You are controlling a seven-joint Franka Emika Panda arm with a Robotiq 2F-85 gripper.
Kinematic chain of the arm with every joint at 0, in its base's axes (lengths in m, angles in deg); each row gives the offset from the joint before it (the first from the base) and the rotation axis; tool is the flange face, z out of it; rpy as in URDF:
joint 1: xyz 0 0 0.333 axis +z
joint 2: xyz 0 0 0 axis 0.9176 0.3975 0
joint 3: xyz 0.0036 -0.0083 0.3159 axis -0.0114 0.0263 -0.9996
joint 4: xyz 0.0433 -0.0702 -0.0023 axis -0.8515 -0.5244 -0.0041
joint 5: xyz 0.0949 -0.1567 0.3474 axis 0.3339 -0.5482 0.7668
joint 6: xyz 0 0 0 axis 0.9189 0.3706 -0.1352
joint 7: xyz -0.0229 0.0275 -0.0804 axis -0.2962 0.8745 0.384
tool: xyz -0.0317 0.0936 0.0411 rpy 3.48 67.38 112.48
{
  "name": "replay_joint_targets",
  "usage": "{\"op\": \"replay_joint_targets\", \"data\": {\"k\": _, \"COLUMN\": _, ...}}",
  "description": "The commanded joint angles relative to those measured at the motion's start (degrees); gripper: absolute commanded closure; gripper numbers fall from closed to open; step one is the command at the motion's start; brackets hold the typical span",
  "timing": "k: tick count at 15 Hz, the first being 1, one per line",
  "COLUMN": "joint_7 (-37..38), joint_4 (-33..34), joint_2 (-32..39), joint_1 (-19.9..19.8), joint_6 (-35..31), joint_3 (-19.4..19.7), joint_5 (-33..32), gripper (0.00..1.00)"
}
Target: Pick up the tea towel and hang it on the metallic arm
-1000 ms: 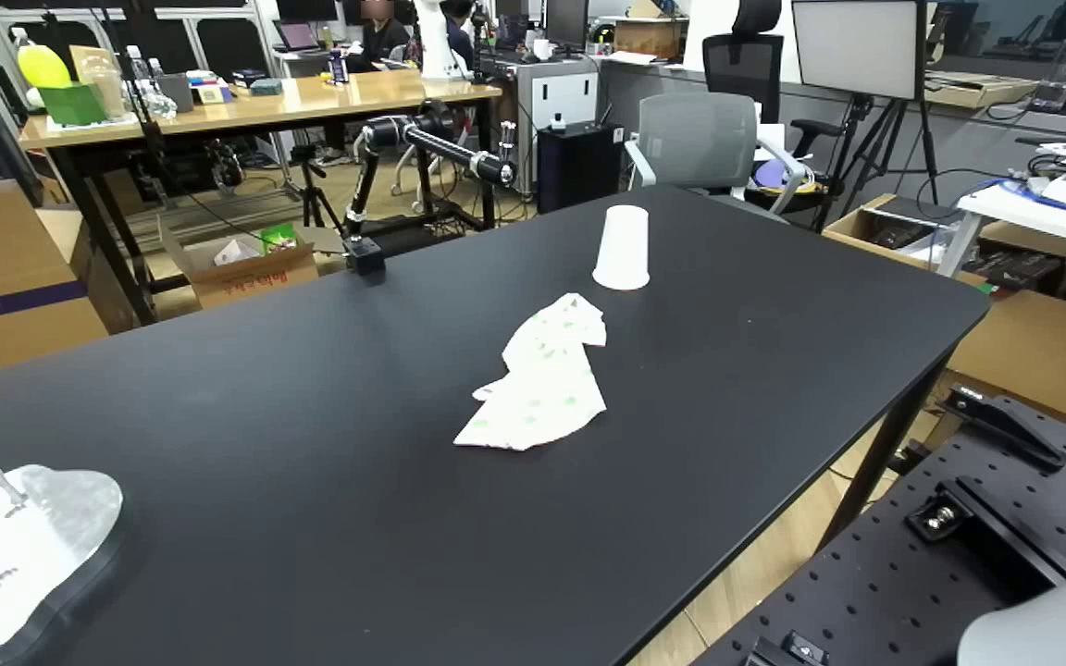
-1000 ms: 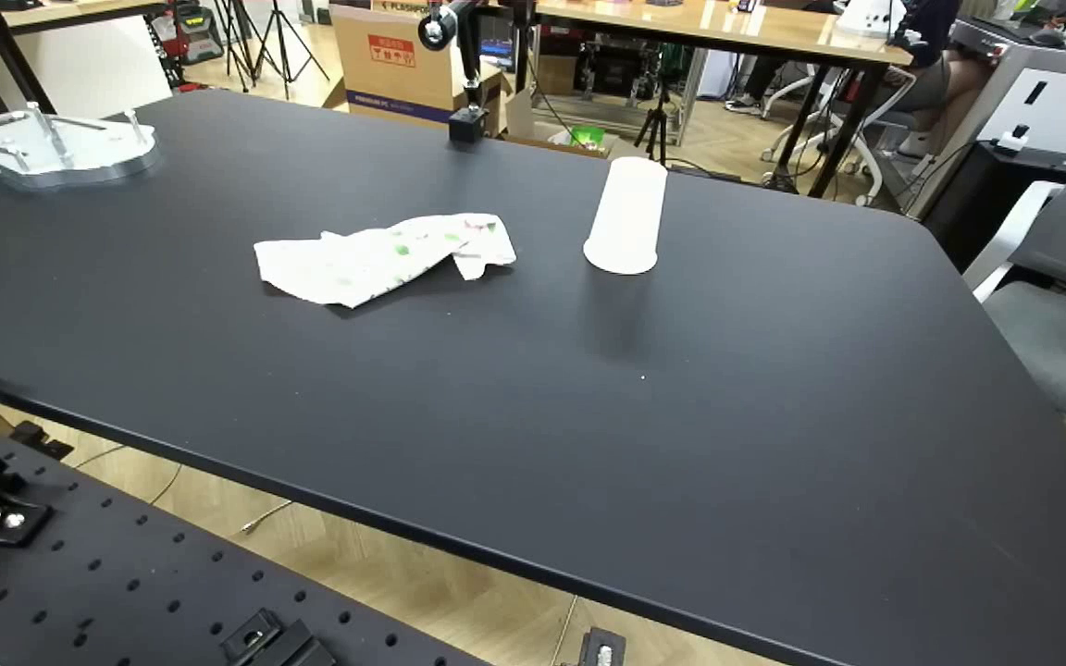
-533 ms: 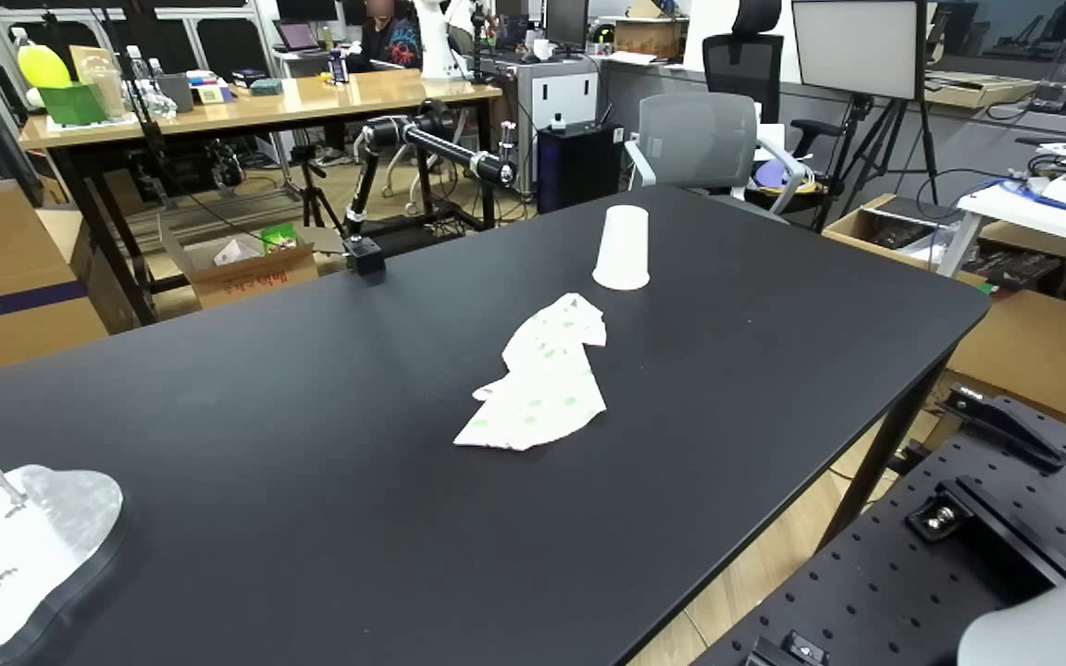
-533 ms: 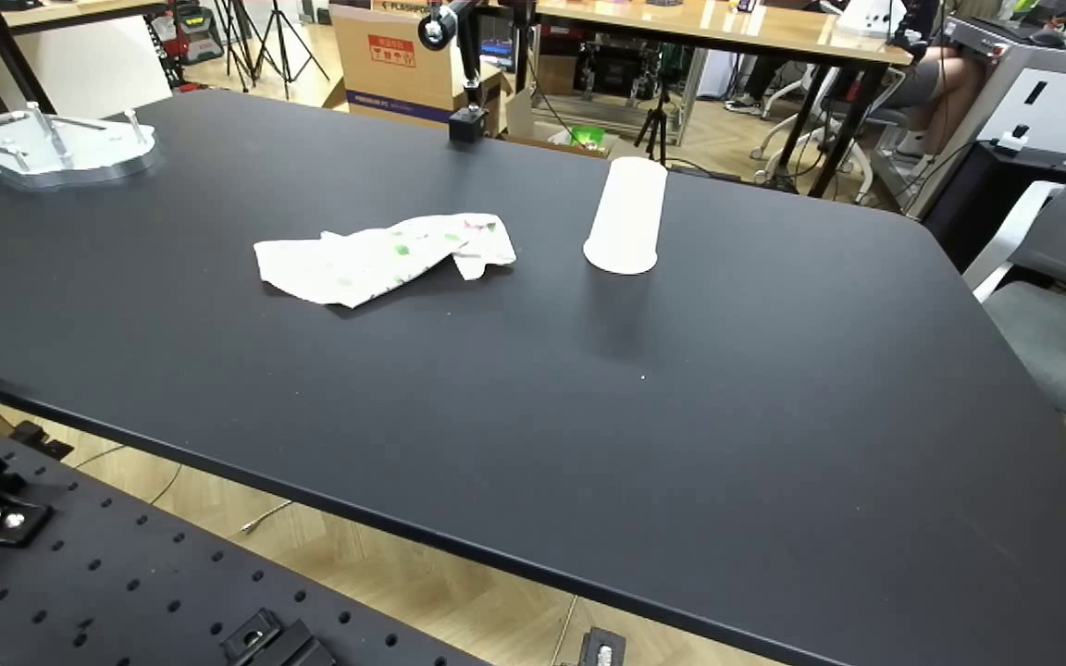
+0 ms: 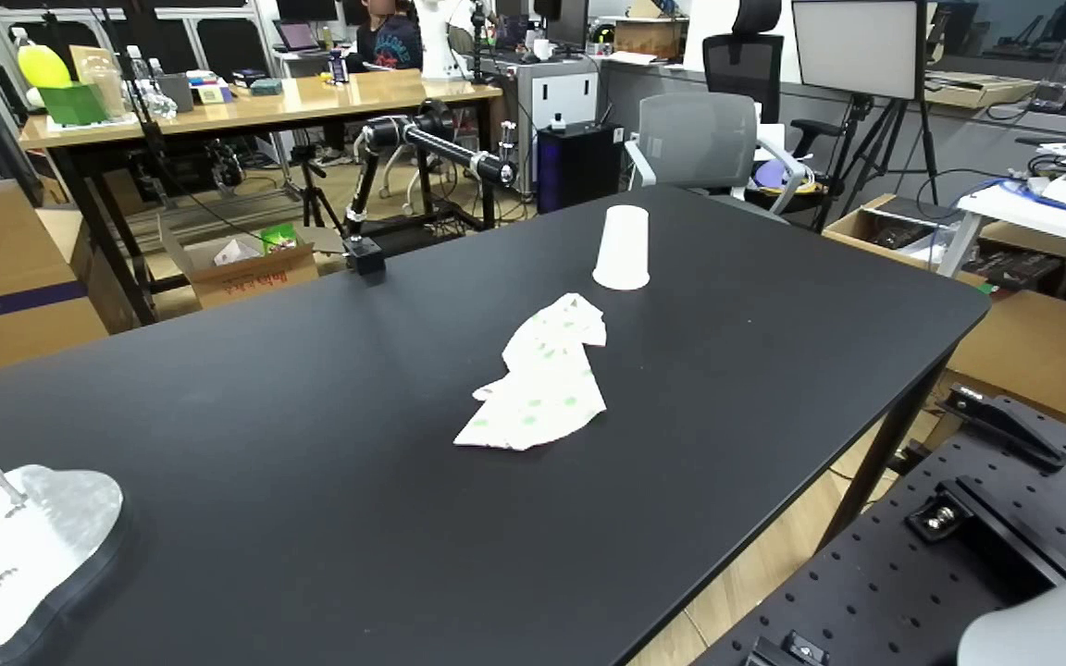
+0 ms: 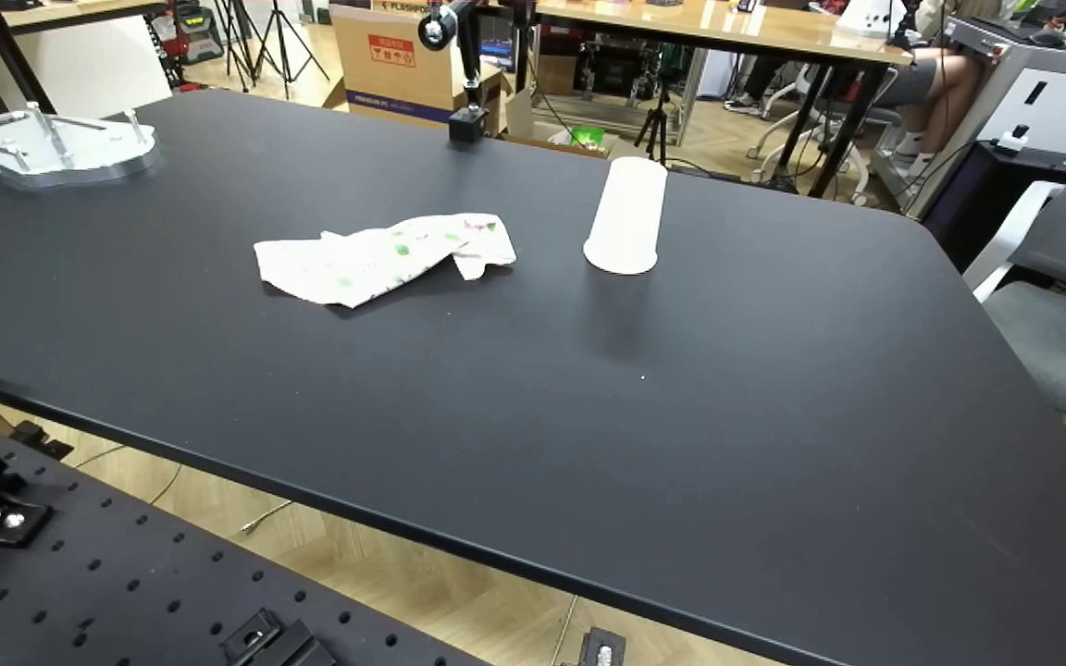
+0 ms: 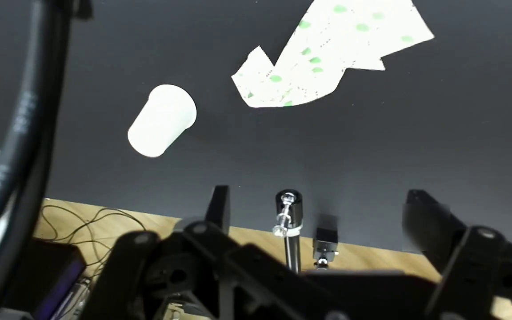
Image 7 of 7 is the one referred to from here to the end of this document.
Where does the white tea towel green print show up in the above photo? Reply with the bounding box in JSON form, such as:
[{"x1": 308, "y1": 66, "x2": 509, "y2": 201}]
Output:
[{"x1": 230, "y1": 0, "x2": 436, "y2": 110}]

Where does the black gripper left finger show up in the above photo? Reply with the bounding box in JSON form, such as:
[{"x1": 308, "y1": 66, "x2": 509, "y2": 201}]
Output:
[{"x1": 84, "y1": 185, "x2": 352, "y2": 320}]

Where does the white paper cup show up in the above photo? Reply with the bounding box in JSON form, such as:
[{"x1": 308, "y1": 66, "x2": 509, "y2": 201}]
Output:
[{"x1": 127, "y1": 84, "x2": 200, "y2": 160}]

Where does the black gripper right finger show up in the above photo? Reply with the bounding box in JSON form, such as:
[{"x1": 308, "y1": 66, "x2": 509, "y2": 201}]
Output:
[{"x1": 402, "y1": 189, "x2": 512, "y2": 320}]

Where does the black and purple box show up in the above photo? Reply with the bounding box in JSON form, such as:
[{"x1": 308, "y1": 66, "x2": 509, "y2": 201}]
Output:
[{"x1": 6, "y1": 238, "x2": 89, "y2": 320}]

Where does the thick black cable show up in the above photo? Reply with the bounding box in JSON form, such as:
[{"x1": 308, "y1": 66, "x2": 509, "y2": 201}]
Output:
[{"x1": 0, "y1": 0, "x2": 86, "y2": 320}]

